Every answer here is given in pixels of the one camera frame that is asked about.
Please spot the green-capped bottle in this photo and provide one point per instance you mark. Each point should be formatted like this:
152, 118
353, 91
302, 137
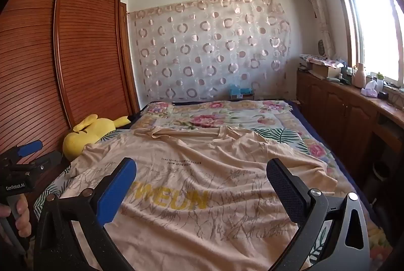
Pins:
380, 81

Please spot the pink thermos jug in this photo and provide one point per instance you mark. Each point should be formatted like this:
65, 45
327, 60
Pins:
359, 77

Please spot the window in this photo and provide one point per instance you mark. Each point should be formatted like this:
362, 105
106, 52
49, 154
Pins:
372, 21

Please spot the cardboard box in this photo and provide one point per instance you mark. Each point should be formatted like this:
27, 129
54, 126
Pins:
325, 70

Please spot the floral window curtain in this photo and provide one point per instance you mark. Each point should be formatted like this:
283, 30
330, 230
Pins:
315, 5

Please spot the yellow plush toy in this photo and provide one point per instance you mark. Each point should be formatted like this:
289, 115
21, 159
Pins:
91, 132

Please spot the tissue packet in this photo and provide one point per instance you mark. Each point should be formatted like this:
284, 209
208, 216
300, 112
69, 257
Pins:
369, 90

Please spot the wooden slatted wardrobe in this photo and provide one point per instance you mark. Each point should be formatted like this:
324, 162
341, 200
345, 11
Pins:
79, 47

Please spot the floral blanket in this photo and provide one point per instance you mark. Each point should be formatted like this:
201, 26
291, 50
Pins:
227, 119

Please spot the beige printed t-shirt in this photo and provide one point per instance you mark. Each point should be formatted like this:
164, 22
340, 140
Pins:
195, 170

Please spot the person's left hand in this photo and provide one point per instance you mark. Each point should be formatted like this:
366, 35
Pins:
22, 217

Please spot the long wooden cabinet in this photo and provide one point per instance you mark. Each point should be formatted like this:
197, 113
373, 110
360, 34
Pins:
341, 116

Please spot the blue box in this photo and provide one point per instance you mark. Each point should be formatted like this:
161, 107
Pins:
240, 91

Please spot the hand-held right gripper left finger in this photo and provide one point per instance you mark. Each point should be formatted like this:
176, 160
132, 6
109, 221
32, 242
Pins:
117, 192

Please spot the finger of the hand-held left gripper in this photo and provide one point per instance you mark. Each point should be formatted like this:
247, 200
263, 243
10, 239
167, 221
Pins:
30, 148
50, 163

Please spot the round hand fan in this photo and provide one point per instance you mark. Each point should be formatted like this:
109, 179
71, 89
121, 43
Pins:
321, 47

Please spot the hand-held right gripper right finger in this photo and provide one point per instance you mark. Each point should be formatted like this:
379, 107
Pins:
284, 192

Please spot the sheer circle-patterned curtain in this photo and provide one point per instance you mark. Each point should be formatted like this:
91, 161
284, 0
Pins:
208, 47

